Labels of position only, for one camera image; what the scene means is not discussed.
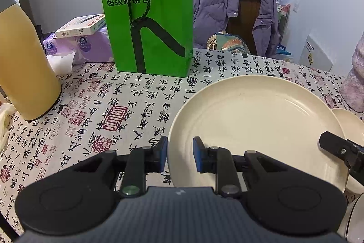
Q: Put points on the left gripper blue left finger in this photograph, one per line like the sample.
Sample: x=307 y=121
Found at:
x=155 y=157

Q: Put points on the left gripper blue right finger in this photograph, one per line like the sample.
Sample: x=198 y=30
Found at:
x=205 y=157

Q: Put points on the cream plate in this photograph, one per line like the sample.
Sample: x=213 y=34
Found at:
x=352 y=127
x=270 y=115

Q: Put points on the pink textured vase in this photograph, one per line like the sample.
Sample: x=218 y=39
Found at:
x=352 y=87

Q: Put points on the calligraphy print tablecloth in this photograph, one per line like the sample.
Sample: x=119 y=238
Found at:
x=101 y=108

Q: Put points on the right white black-rimmed bowl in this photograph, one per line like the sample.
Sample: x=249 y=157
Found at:
x=352 y=225

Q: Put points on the patterned green cushion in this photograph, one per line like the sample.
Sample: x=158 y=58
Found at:
x=224 y=41

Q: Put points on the purple tissue pack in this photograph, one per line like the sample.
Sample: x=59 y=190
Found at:
x=64 y=53

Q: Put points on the yellow thermos jug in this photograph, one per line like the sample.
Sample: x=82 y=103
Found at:
x=26 y=75

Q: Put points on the white flat box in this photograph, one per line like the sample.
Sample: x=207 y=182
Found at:
x=81 y=26

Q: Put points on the white rubber gloves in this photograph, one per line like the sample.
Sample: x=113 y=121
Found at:
x=7 y=110

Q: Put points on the wooden chair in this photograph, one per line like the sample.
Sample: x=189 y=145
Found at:
x=243 y=24

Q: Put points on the green paper shopping bag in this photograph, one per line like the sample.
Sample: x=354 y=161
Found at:
x=151 y=36

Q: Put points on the purple puffer jacket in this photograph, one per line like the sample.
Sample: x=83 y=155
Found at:
x=211 y=16

